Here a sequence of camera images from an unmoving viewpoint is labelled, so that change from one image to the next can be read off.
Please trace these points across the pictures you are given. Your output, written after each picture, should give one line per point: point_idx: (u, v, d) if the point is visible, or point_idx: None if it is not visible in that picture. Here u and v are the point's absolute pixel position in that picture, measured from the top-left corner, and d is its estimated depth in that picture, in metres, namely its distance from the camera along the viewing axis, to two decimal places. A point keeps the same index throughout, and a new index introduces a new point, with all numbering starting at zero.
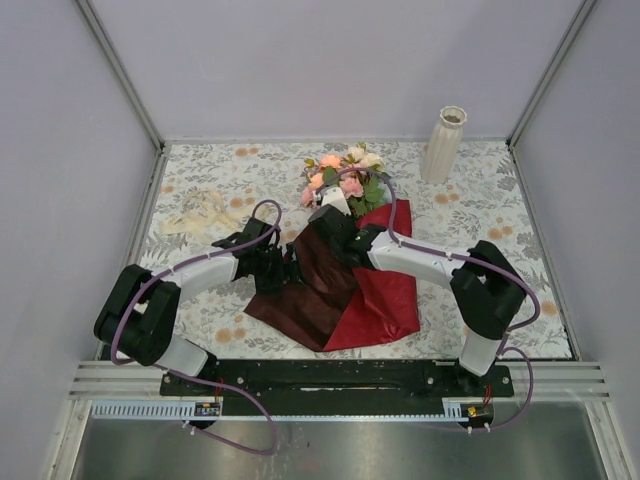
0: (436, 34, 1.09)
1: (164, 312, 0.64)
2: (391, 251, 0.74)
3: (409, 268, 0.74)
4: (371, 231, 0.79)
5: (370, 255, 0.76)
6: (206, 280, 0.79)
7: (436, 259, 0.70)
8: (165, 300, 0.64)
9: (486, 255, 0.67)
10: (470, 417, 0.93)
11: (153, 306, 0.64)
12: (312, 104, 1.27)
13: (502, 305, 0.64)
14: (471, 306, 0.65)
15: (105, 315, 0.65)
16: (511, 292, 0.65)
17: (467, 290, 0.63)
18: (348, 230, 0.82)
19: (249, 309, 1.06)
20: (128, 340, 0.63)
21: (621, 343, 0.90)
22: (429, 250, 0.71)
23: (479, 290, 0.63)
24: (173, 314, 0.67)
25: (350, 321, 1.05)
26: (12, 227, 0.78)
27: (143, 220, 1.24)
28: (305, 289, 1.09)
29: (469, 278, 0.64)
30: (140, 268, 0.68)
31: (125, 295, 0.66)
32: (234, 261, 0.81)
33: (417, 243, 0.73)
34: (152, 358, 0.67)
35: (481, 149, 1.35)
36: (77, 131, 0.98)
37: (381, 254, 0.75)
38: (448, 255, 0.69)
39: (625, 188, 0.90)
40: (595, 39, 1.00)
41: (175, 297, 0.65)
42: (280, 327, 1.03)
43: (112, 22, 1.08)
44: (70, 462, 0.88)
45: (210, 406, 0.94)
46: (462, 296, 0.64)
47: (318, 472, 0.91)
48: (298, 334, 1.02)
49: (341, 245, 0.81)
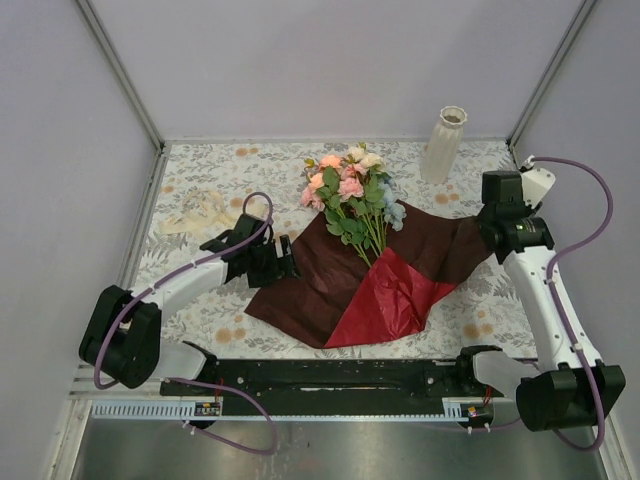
0: (436, 34, 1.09)
1: (145, 336, 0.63)
2: (531, 276, 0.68)
3: (531, 302, 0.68)
4: (535, 229, 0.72)
5: (511, 255, 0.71)
6: (196, 288, 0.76)
7: (562, 338, 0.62)
8: (144, 323, 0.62)
9: (603, 382, 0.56)
10: (471, 418, 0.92)
11: (135, 332, 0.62)
12: (313, 105, 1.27)
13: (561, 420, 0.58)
14: (540, 398, 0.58)
15: (89, 341, 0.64)
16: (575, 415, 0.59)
17: (552, 394, 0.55)
18: (511, 210, 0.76)
19: (249, 309, 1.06)
20: (112, 366, 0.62)
21: (622, 343, 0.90)
22: (564, 323, 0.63)
23: (561, 401, 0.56)
24: (155, 335, 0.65)
25: (351, 318, 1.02)
26: (12, 227, 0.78)
27: (143, 220, 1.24)
28: (305, 288, 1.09)
29: (569, 389, 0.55)
30: (119, 289, 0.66)
31: (106, 318, 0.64)
32: (223, 265, 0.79)
33: (564, 305, 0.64)
34: (136, 380, 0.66)
35: (482, 149, 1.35)
36: (77, 132, 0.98)
37: (523, 267, 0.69)
38: (576, 348, 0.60)
39: (626, 188, 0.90)
40: (595, 39, 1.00)
41: (157, 320, 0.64)
42: (280, 327, 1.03)
43: (112, 22, 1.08)
44: (71, 462, 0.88)
45: (210, 406, 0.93)
46: (544, 387, 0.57)
47: (319, 472, 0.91)
48: (297, 333, 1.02)
49: (493, 217, 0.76)
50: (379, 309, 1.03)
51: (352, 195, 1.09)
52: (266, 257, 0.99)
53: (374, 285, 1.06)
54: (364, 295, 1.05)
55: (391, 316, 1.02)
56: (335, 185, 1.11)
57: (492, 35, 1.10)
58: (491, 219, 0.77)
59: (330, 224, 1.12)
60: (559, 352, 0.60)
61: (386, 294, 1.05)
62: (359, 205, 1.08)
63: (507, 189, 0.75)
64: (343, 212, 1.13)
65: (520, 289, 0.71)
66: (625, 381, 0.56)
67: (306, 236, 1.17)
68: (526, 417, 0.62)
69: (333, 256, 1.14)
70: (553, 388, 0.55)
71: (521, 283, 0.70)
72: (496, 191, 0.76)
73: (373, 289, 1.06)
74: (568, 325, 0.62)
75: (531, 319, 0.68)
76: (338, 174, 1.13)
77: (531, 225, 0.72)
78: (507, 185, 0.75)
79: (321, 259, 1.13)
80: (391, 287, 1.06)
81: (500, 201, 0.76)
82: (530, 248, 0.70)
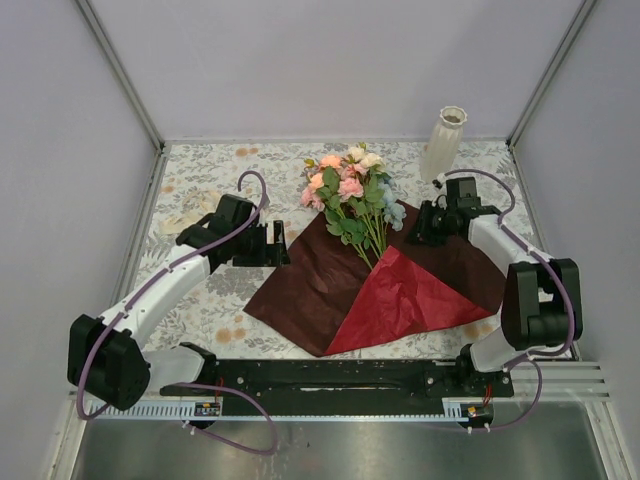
0: (436, 35, 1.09)
1: (126, 364, 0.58)
2: (487, 226, 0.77)
3: (492, 247, 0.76)
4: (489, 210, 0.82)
5: (470, 222, 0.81)
6: (176, 292, 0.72)
7: (518, 250, 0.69)
8: (121, 355, 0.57)
9: (561, 273, 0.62)
10: (470, 418, 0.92)
11: (113, 362, 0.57)
12: (312, 106, 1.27)
13: (539, 322, 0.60)
14: (512, 299, 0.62)
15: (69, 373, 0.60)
16: (556, 322, 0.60)
17: (517, 277, 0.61)
18: (470, 201, 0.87)
19: (249, 309, 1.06)
20: (101, 394, 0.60)
21: (621, 344, 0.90)
22: (518, 241, 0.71)
23: (528, 288, 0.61)
24: (138, 358, 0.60)
25: (351, 321, 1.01)
26: (13, 227, 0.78)
27: (143, 220, 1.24)
28: (304, 289, 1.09)
29: (528, 271, 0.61)
30: (89, 320, 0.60)
31: (82, 349, 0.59)
32: (204, 261, 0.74)
33: (514, 233, 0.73)
34: (130, 402, 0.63)
35: (481, 149, 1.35)
36: (77, 132, 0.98)
37: (478, 221, 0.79)
38: (528, 250, 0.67)
39: (625, 188, 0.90)
40: (595, 39, 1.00)
41: (134, 347, 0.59)
42: (280, 328, 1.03)
43: (113, 22, 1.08)
44: (70, 462, 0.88)
45: (210, 406, 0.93)
46: (510, 281, 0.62)
47: (319, 473, 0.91)
48: (297, 335, 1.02)
49: (455, 209, 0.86)
50: (380, 310, 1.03)
51: (352, 195, 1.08)
52: (255, 243, 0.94)
53: (377, 284, 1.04)
54: (366, 295, 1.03)
55: (391, 318, 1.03)
56: (334, 185, 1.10)
57: (492, 34, 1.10)
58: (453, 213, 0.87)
59: (330, 224, 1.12)
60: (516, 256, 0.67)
61: (388, 295, 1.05)
62: (359, 205, 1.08)
63: (464, 184, 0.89)
64: (343, 213, 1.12)
65: (484, 246, 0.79)
66: (578, 269, 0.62)
67: (308, 236, 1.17)
68: (514, 341, 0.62)
69: (332, 256, 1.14)
70: (516, 274, 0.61)
71: (482, 242, 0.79)
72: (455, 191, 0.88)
73: (376, 290, 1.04)
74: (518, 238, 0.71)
75: (495, 258, 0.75)
76: (338, 174, 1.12)
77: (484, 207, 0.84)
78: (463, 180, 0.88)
79: (321, 259, 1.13)
80: (393, 285, 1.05)
81: (460, 196, 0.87)
82: (485, 217, 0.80)
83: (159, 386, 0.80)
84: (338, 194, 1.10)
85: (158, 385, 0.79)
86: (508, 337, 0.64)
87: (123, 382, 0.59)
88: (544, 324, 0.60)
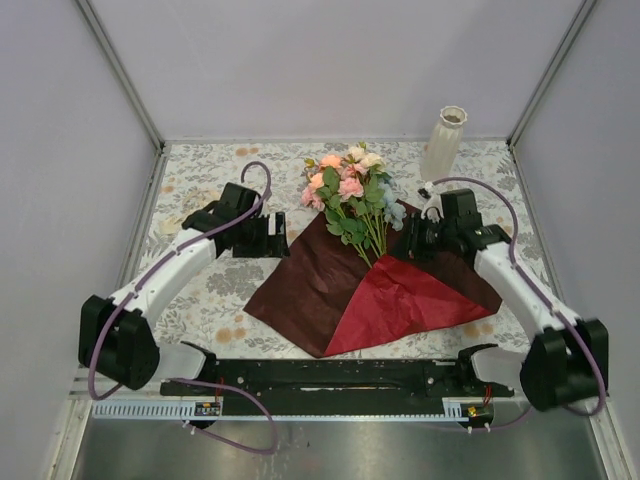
0: (437, 34, 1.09)
1: (135, 343, 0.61)
2: (501, 267, 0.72)
3: (506, 289, 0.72)
4: (495, 235, 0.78)
5: (478, 256, 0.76)
6: (183, 274, 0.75)
7: (539, 306, 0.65)
8: (131, 333, 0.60)
9: (589, 337, 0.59)
10: (471, 418, 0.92)
11: (124, 341, 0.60)
12: (313, 106, 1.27)
13: (567, 388, 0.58)
14: (540, 367, 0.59)
15: (84, 352, 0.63)
16: (581, 383, 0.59)
17: (549, 355, 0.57)
18: (469, 221, 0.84)
19: (249, 309, 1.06)
20: (112, 372, 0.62)
21: (621, 344, 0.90)
22: (538, 294, 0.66)
23: (560, 362, 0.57)
24: (148, 338, 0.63)
25: (350, 323, 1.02)
26: (13, 227, 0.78)
27: (143, 220, 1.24)
28: (304, 289, 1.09)
29: (559, 345, 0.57)
30: (101, 299, 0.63)
31: (95, 329, 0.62)
32: (209, 245, 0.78)
33: (532, 279, 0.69)
34: (140, 382, 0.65)
35: (481, 149, 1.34)
36: (78, 132, 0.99)
37: (490, 258, 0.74)
38: (553, 311, 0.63)
39: (625, 188, 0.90)
40: (596, 38, 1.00)
41: (144, 328, 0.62)
42: (281, 327, 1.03)
43: (113, 22, 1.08)
44: (71, 462, 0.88)
45: (210, 406, 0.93)
46: (538, 352, 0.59)
47: (319, 473, 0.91)
48: (297, 335, 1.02)
49: (456, 231, 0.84)
50: (378, 311, 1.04)
51: (352, 194, 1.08)
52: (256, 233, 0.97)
53: (374, 286, 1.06)
54: (363, 295, 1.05)
55: (391, 318, 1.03)
56: (334, 185, 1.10)
57: (492, 34, 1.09)
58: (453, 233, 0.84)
59: (330, 224, 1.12)
60: (540, 317, 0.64)
61: (387, 296, 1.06)
62: (359, 205, 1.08)
63: (463, 204, 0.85)
64: (343, 212, 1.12)
65: (495, 281, 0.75)
66: (606, 331, 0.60)
67: (308, 235, 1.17)
68: (539, 400, 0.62)
69: (332, 256, 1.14)
70: (546, 349, 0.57)
71: (491, 277, 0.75)
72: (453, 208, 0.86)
73: (373, 290, 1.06)
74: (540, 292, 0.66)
75: (510, 302, 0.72)
76: (338, 174, 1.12)
77: (488, 230, 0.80)
78: (463, 201, 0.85)
79: (321, 259, 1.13)
80: (391, 286, 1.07)
81: (460, 216, 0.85)
82: (493, 246, 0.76)
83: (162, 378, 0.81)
84: (338, 194, 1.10)
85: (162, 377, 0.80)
86: (528, 389, 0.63)
87: (134, 361, 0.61)
88: (571, 388, 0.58)
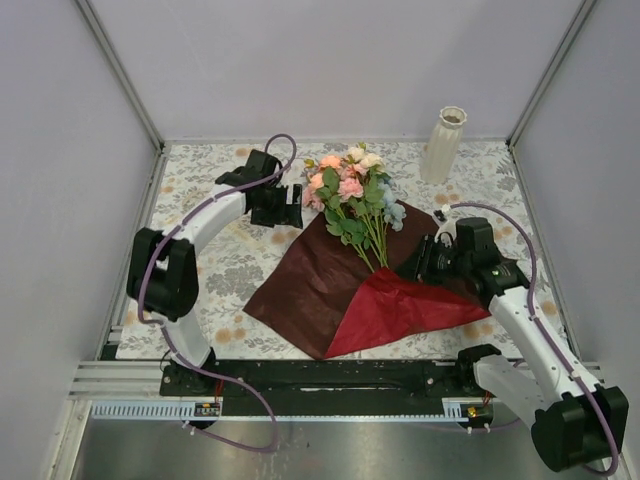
0: (436, 34, 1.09)
1: (185, 266, 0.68)
2: (518, 316, 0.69)
3: (521, 340, 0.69)
4: (512, 277, 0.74)
5: (494, 300, 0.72)
6: (219, 220, 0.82)
7: (558, 367, 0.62)
8: (181, 257, 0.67)
9: (608, 405, 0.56)
10: (471, 418, 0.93)
11: (173, 265, 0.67)
12: (313, 105, 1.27)
13: (578, 450, 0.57)
14: (555, 432, 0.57)
15: (132, 279, 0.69)
16: (593, 444, 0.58)
17: (567, 426, 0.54)
18: (486, 257, 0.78)
19: (249, 309, 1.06)
20: (158, 300, 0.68)
21: (621, 343, 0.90)
22: (556, 352, 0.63)
23: (576, 429, 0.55)
24: (193, 267, 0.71)
25: (349, 325, 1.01)
26: (12, 227, 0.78)
27: (143, 220, 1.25)
28: (304, 289, 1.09)
29: (578, 416, 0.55)
30: (152, 232, 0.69)
31: (145, 256, 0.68)
32: (241, 198, 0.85)
33: (551, 335, 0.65)
34: (182, 311, 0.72)
35: (481, 149, 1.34)
36: (77, 131, 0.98)
37: (506, 306, 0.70)
38: (573, 375, 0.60)
39: (625, 187, 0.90)
40: (595, 37, 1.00)
41: (191, 254, 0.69)
42: (281, 328, 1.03)
43: (113, 22, 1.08)
44: (71, 463, 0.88)
45: (210, 406, 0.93)
46: (554, 419, 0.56)
47: (319, 473, 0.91)
48: (298, 335, 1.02)
49: (470, 267, 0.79)
50: (378, 313, 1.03)
51: (352, 195, 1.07)
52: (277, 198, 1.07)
53: (373, 291, 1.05)
54: (363, 299, 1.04)
55: (390, 318, 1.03)
56: (334, 185, 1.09)
57: (492, 34, 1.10)
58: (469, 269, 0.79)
59: (330, 224, 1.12)
60: (557, 380, 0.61)
61: (387, 299, 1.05)
62: (359, 205, 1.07)
63: (481, 238, 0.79)
64: (343, 213, 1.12)
65: (509, 328, 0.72)
66: (626, 399, 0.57)
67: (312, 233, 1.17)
68: (547, 456, 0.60)
69: (332, 256, 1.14)
70: (564, 420, 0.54)
71: (507, 324, 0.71)
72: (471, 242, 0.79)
73: (372, 294, 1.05)
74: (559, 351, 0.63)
75: (524, 351, 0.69)
76: (338, 174, 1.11)
77: (506, 269, 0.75)
78: (480, 234, 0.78)
79: (321, 259, 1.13)
80: (392, 289, 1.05)
81: (476, 251, 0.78)
82: (510, 292, 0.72)
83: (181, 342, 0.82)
84: (337, 194, 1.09)
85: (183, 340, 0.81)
86: (538, 441, 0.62)
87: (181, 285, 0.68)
88: (582, 449, 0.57)
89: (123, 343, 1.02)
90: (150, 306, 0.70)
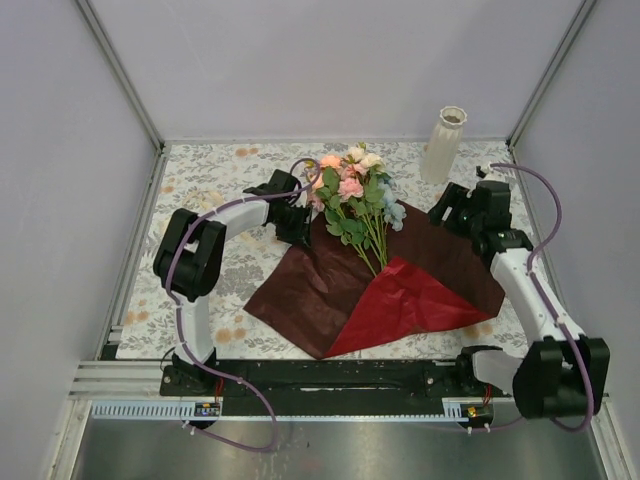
0: (437, 34, 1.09)
1: (215, 247, 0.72)
2: (515, 272, 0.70)
3: (516, 294, 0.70)
4: (517, 241, 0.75)
5: (497, 258, 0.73)
6: (247, 217, 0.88)
7: (545, 315, 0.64)
8: (214, 237, 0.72)
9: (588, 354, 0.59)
10: (470, 418, 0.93)
11: (206, 242, 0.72)
12: (313, 105, 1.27)
13: (554, 399, 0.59)
14: (533, 374, 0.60)
15: (162, 253, 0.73)
16: (572, 398, 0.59)
17: (543, 363, 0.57)
18: (497, 221, 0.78)
19: (249, 308, 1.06)
20: (184, 273, 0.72)
21: (621, 343, 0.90)
22: (545, 302, 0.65)
23: (553, 369, 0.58)
24: (221, 249, 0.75)
25: (354, 325, 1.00)
26: (12, 226, 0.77)
27: (144, 219, 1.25)
28: (304, 288, 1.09)
29: (555, 355, 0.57)
30: (188, 212, 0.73)
31: (179, 232, 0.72)
32: (265, 206, 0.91)
33: (544, 288, 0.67)
34: (205, 290, 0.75)
35: (481, 149, 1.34)
36: (77, 131, 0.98)
37: (504, 264, 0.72)
38: (558, 322, 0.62)
39: (625, 187, 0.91)
40: (595, 38, 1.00)
41: (223, 237, 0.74)
42: (281, 328, 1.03)
43: (113, 22, 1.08)
44: (71, 462, 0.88)
45: (210, 406, 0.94)
46: (533, 359, 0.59)
47: (319, 473, 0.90)
48: (298, 335, 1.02)
49: (480, 228, 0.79)
50: (382, 312, 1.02)
51: (352, 195, 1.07)
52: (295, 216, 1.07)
53: (380, 291, 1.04)
54: (370, 300, 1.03)
55: (393, 319, 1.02)
56: (334, 186, 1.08)
57: (492, 34, 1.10)
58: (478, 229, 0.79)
59: (330, 224, 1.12)
60: (542, 327, 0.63)
61: (392, 300, 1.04)
62: (359, 205, 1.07)
63: (498, 203, 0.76)
64: (343, 213, 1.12)
65: (505, 284, 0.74)
66: (609, 351, 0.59)
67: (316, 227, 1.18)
68: (525, 406, 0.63)
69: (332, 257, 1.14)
70: (540, 356, 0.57)
71: (505, 278, 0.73)
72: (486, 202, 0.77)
73: (379, 294, 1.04)
74: (549, 302, 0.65)
75: (517, 306, 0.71)
76: (338, 174, 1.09)
77: (513, 234, 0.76)
78: (499, 198, 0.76)
79: (321, 259, 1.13)
80: (397, 290, 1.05)
81: (489, 214, 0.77)
82: (512, 252, 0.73)
83: (186, 337, 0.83)
84: (336, 194, 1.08)
85: (191, 330, 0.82)
86: (520, 394, 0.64)
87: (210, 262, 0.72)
88: (559, 399, 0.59)
89: (123, 343, 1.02)
90: (175, 282, 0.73)
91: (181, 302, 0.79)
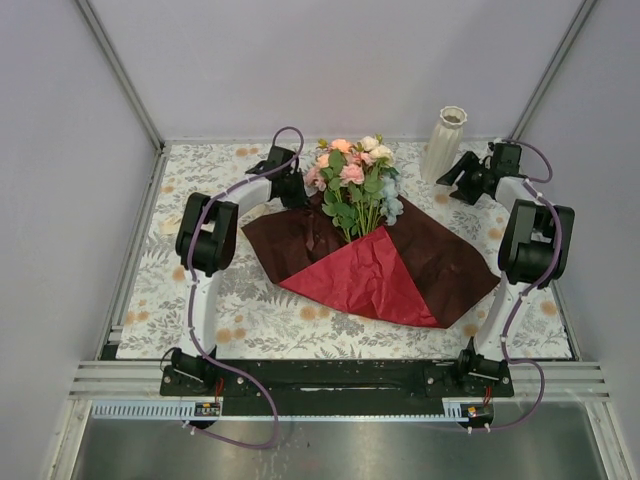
0: (437, 34, 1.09)
1: (231, 224, 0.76)
2: (515, 184, 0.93)
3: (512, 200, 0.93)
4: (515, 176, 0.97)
5: (500, 181, 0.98)
6: (252, 197, 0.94)
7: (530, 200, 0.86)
8: (229, 213, 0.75)
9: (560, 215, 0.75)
10: (470, 417, 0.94)
11: (222, 218, 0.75)
12: (313, 105, 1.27)
13: (525, 254, 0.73)
14: (511, 229, 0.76)
15: (182, 235, 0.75)
16: (541, 258, 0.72)
17: (519, 210, 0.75)
18: (507, 169, 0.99)
19: (247, 226, 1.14)
20: (204, 251, 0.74)
21: (621, 343, 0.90)
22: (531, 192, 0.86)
23: (525, 220, 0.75)
24: (235, 228, 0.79)
25: (315, 272, 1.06)
26: (11, 226, 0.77)
27: (144, 220, 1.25)
28: (297, 234, 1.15)
29: (529, 208, 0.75)
30: (201, 195, 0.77)
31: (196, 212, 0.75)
32: (267, 184, 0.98)
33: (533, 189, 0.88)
34: (224, 265, 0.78)
35: (482, 150, 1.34)
36: (76, 131, 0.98)
37: (507, 179, 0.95)
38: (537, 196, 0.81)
39: (624, 186, 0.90)
40: (595, 38, 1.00)
41: (236, 213, 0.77)
42: (260, 251, 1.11)
43: (114, 22, 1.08)
44: (70, 462, 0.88)
45: (210, 406, 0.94)
46: (512, 214, 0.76)
47: (319, 472, 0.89)
48: (268, 262, 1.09)
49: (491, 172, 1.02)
50: (348, 277, 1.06)
51: (352, 181, 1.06)
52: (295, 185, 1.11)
53: (353, 254, 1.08)
54: (341, 256, 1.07)
55: (353, 288, 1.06)
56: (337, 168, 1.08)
57: (492, 34, 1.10)
58: (489, 173, 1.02)
59: (326, 203, 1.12)
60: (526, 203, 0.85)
61: (359, 269, 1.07)
62: (355, 191, 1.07)
63: (507, 154, 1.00)
64: (341, 196, 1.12)
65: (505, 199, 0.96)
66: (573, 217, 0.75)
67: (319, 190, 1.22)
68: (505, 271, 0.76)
69: (325, 225, 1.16)
70: (517, 206, 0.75)
71: (506, 194, 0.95)
72: (497, 155, 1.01)
73: (351, 257, 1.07)
74: (531, 188, 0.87)
75: None
76: (345, 158, 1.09)
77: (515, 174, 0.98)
78: (508, 150, 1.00)
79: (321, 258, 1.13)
80: (369, 263, 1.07)
81: (499, 161, 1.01)
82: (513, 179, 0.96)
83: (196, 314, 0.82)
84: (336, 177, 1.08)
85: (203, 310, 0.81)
86: (500, 259, 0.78)
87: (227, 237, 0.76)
88: (529, 255, 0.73)
89: (123, 343, 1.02)
90: (195, 261, 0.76)
91: (198, 278, 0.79)
